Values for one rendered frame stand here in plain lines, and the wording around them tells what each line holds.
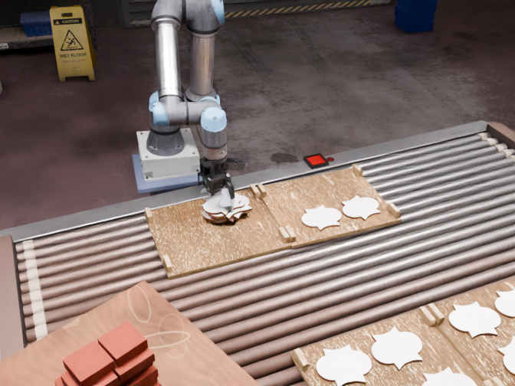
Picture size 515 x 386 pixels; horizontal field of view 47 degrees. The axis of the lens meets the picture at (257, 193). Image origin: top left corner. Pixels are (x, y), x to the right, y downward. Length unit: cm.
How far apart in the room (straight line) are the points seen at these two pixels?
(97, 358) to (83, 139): 344
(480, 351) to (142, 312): 90
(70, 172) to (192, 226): 223
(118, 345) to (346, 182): 129
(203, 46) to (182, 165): 50
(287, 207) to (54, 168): 243
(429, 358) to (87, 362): 90
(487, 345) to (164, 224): 107
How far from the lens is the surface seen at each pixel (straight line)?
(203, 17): 206
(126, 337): 118
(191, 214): 205
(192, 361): 147
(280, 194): 214
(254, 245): 191
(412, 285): 186
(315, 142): 431
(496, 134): 272
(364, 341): 166
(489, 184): 239
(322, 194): 215
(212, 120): 178
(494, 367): 169
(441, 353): 168
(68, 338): 157
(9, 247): 204
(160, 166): 233
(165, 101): 189
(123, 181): 397
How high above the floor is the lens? 218
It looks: 36 degrees down
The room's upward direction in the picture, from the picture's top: straight up
